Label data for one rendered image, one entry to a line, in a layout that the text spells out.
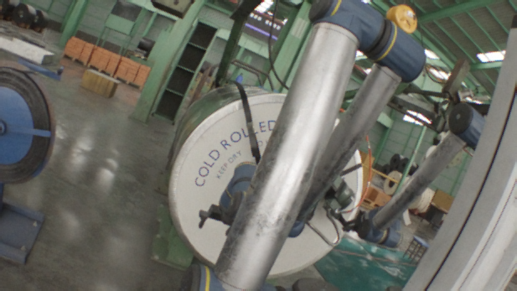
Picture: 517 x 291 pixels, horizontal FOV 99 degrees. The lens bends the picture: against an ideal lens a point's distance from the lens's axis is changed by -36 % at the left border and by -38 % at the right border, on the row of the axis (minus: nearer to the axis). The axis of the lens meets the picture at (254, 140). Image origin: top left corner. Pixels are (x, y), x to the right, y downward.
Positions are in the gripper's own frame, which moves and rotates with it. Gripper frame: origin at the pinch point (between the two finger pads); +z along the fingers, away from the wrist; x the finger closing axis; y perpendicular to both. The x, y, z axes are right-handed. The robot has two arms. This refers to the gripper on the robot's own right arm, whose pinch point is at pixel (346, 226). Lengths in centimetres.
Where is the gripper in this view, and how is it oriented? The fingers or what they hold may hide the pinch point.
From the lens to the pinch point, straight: 196.7
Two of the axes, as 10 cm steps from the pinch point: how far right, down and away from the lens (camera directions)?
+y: -6.4, -7.4, -2.2
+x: -4.3, 5.8, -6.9
